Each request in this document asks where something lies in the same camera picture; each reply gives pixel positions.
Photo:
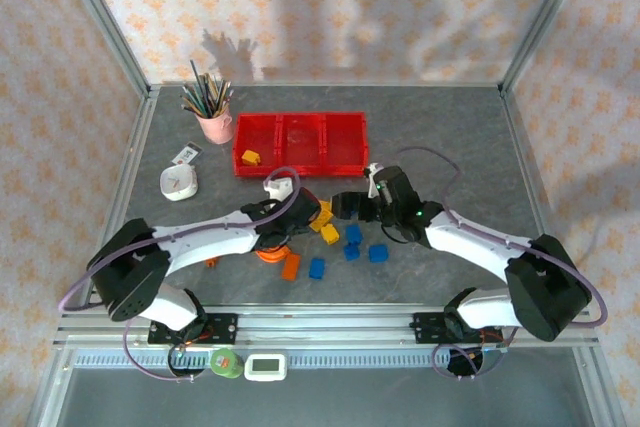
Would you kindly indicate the orange lego arch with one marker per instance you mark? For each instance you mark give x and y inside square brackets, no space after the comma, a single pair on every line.
[261,253]
[280,254]

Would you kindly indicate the orange lego brick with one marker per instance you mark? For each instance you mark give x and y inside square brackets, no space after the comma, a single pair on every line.
[291,267]

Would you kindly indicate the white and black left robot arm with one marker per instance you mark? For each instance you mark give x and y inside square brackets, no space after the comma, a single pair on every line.
[210,239]

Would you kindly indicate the red three-compartment tray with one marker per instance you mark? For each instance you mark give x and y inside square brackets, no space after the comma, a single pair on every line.
[345,147]

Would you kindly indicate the orange comb-shaped lego piece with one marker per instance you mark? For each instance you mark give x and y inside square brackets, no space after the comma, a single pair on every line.
[213,262]

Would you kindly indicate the wide aluminium base extrusion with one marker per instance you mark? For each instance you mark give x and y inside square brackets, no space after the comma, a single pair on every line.
[325,327]

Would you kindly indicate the pink pencil cup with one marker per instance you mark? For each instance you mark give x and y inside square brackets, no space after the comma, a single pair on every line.
[217,129]

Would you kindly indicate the small printed card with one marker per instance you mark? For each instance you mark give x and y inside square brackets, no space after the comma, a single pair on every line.
[187,153]

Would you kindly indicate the white rounded timer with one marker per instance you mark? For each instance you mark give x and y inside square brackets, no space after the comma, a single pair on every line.
[178,183]

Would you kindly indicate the coloured pencil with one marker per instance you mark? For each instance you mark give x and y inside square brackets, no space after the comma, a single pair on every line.
[223,97]
[209,93]
[192,111]
[195,101]
[227,102]

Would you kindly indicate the white digital display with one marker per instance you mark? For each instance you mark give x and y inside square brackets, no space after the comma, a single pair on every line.
[265,367]

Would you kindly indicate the green tape roll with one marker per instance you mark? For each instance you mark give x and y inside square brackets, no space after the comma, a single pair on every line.
[226,363]

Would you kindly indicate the long dark pencil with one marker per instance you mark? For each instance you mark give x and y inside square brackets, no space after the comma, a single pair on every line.
[201,87]

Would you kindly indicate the aluminium frame rail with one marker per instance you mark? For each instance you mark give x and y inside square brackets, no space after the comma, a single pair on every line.
[129,172]
[528,172]

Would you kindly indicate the short aluminium frame post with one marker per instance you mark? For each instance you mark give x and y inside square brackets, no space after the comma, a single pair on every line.
[597,387]
[52,382]

